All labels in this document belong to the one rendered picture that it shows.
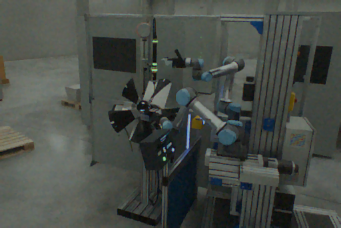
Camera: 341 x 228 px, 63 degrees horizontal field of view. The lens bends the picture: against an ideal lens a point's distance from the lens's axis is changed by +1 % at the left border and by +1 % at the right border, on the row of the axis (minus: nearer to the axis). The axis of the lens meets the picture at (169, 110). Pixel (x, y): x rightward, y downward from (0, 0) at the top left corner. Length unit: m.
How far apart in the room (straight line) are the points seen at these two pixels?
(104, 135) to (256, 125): 2.26
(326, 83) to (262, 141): 2.59
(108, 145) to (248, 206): 2.11
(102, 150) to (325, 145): 3.39
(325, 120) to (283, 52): 2.83
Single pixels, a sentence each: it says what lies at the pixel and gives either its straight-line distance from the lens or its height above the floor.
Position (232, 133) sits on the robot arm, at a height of 1.24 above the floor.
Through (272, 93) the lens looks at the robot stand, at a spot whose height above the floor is 1.47.
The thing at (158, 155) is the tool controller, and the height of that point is 1.17.
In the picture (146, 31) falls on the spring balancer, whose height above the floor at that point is 1.88.
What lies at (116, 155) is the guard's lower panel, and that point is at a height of 0.23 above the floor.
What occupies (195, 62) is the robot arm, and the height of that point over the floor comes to 1.65.
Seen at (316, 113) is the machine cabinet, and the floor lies 0.73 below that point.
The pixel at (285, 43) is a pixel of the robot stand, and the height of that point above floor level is 1.84.
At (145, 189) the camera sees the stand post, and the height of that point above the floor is 0.26.
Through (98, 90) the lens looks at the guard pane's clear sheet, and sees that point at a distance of 3.78.
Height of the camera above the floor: 1.93
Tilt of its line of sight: 17 degrees down
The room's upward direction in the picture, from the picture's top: 2 degrees clockwise
